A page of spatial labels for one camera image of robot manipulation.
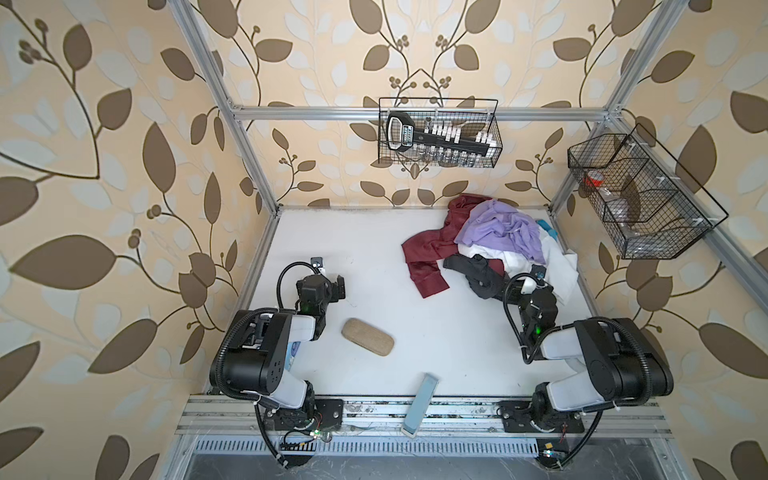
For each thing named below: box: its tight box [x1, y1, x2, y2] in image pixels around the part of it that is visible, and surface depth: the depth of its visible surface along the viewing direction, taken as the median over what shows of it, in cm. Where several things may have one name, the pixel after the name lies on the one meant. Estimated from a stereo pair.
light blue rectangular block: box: [401, 373, 439, 438], surface depth 77 cm
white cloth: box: [458, 223, 579, 304], surface depth 94 cm
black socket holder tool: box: [386, 112, 497, 157], surface depth 85 cm
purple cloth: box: [454, 199, 546, 264], surface depth 95 cm
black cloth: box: [443, 254, 511, 299], surface depth 98 cm
